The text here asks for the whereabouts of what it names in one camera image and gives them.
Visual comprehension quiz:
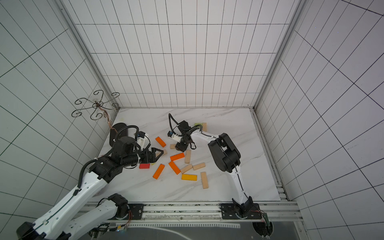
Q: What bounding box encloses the orange block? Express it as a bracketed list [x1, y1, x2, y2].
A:
[153, 164, 165, 180]
[156, 137, 167, 148]
[170, 153, 185, 162]
[169, 161, 181, 175]

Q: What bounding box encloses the natural wood block small diagonal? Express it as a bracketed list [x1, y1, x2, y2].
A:
[181, 164, 193, 174]

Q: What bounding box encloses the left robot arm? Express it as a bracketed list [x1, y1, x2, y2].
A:
[16, 136, 164, 240]

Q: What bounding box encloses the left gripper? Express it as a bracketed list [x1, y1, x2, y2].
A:
[122, 147, 164, 167]

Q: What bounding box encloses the orange block lower left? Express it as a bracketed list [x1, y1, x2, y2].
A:
[153, 164, 165, 180]

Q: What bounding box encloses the natural wood block vertical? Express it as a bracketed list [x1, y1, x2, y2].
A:
[185, 150, 192, 164]

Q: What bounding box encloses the red block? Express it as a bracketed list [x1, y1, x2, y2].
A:
[139, 164, 151, 169]

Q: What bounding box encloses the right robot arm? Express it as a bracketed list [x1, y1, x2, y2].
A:
[168, 121, 266, 221]

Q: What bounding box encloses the black wire ornament stand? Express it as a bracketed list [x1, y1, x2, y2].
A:
[71, 89, 129, 148]

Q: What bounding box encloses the orange block lower middle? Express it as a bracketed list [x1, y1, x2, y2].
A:
[169, 161, 181, 175]

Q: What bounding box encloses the natural wood block small right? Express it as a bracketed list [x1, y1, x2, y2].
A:
[193, 163, 206, 171]

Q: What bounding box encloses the yellow block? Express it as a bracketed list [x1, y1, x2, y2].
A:
[181, 174, 198, 181]

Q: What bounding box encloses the orange block far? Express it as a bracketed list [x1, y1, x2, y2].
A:
[156, 137, 167, 148]

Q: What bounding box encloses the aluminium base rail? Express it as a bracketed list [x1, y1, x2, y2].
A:
[89, 201, 302, 224]

